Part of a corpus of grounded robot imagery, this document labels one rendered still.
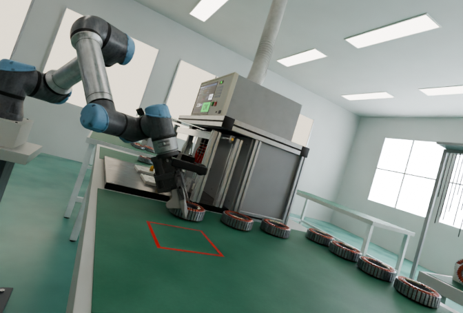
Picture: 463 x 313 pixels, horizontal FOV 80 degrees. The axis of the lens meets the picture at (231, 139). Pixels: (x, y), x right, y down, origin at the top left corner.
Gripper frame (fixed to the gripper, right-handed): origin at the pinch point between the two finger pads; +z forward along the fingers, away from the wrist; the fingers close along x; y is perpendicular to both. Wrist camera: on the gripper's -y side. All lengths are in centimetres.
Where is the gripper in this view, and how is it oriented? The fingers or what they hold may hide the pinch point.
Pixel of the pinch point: (188, 211)
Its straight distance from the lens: 92.1
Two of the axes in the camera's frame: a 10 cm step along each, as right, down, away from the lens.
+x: 1.1, -0.1, -9.9
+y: -9.7, 2.3, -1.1
